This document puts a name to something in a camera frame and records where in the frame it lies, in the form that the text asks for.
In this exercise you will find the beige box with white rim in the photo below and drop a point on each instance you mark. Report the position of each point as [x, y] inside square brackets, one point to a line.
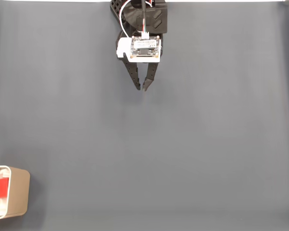
[19, 192]

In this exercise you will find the white wrist camera board mount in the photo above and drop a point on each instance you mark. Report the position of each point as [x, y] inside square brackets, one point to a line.
[123, 48]

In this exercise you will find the dark blue table mat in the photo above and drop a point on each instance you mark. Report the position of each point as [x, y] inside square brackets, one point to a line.
[159, 144]

